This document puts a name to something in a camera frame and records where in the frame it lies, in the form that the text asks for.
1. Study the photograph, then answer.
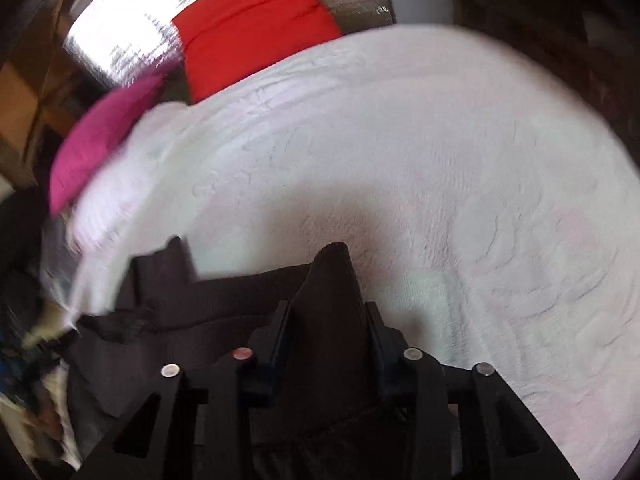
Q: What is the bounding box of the white bed blanket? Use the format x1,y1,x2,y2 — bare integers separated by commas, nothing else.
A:
65,24,640,480

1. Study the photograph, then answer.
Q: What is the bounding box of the black jacket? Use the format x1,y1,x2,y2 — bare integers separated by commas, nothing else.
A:
65,235,451,480

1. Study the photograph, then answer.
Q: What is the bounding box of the dark patterned cloth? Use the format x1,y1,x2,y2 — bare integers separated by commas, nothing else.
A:
427,0,640,161

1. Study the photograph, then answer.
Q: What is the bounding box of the pile of dark clothes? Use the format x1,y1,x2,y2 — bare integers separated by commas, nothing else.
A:
0,187,56,341

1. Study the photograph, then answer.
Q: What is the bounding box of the cardboard box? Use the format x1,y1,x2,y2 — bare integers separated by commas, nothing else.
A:
0,0,83,188

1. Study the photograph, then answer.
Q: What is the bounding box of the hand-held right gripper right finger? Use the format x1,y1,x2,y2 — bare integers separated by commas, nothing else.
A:
365,301,582,480

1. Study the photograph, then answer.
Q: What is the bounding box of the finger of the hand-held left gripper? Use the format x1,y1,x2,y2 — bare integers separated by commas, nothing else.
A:
77,307,157,345

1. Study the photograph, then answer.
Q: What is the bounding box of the grey printed cloth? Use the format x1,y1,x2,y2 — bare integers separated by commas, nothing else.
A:
39,215,86,321

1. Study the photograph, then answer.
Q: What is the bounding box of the silver foil headboard panel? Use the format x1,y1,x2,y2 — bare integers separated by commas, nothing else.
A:
62,0,396,92

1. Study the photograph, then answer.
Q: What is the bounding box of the pink pillow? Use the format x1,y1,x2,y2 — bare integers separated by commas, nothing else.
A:
49,74,168,218

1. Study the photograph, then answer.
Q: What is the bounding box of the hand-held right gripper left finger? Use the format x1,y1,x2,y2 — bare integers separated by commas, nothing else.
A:
70,301,297,480

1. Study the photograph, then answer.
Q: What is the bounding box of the red pillow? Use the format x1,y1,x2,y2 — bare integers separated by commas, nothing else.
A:
171,0,343,105

